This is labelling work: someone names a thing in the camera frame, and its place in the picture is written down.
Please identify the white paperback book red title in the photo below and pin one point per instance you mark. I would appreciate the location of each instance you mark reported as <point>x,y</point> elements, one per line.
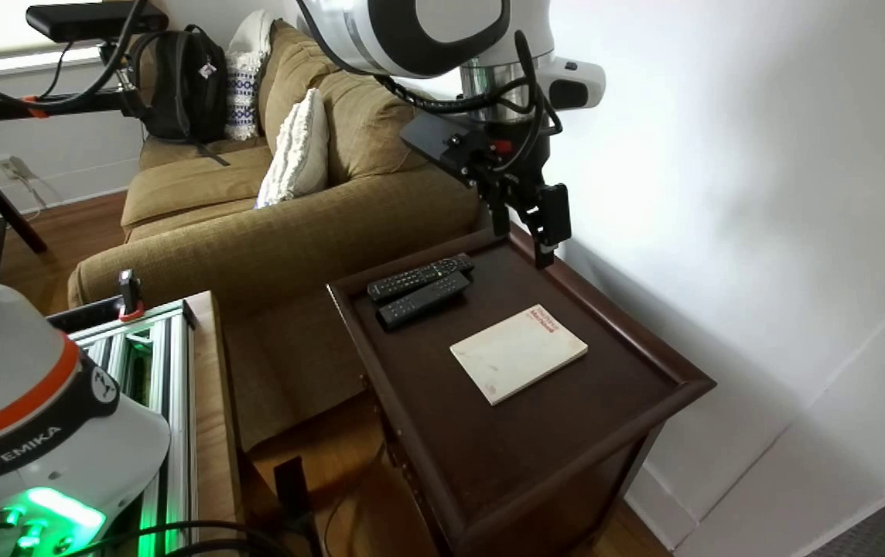
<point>515,356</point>

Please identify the black knob red collar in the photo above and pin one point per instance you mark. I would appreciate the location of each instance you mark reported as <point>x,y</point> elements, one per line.
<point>131,289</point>

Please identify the black camera on stand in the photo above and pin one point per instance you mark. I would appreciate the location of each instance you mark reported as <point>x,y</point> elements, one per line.
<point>91,20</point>

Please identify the black boom bar orange tape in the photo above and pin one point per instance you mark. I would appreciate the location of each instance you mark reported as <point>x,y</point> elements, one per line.
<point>71,102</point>

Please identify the black remote with coloured buttons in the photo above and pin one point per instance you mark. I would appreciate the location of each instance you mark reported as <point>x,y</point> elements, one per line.
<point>413,280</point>

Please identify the olive fabric sofa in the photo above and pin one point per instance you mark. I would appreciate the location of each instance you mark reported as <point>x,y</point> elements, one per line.
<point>258,235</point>

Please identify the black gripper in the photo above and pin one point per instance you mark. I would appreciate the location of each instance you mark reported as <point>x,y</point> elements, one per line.
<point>509,159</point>

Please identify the white textured throw pillow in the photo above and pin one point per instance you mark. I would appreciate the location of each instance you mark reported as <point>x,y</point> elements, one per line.
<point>292,157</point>

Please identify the dark brown wooden side table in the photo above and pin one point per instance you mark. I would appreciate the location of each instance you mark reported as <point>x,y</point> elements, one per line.
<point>431,421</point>

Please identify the aluminium rail robot stand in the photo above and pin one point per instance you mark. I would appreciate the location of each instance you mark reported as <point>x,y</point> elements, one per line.
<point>167,359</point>

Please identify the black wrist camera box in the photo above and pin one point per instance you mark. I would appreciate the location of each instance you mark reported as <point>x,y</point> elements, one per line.
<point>444,143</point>

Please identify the black backpack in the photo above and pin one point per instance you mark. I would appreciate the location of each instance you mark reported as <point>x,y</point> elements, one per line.
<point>183,88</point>

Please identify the plain black remote control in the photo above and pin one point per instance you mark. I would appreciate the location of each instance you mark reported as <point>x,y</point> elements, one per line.
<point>421,301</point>

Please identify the white wall outlet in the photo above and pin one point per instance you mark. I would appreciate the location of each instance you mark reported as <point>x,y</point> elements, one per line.
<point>18,169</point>

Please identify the white patterned cloth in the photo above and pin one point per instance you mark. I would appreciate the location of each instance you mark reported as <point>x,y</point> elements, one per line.
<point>245,94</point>

